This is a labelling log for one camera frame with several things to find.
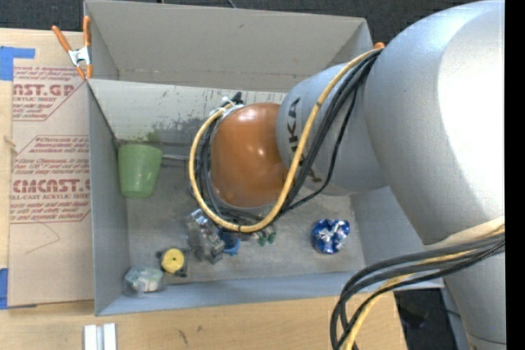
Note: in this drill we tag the blue small object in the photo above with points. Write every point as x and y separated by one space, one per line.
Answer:
231 245

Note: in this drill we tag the yellow and black round tool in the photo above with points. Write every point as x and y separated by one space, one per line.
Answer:
172 260

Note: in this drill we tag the green plastic cup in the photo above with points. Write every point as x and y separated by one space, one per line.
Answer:
138 172

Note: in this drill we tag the blue and white crumpled packet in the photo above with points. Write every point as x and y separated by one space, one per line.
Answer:
329 235

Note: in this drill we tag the brown cardboard board red print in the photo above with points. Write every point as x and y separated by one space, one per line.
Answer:
49 242

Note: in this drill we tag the grey metal bin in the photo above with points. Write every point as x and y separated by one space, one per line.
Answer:
254 41

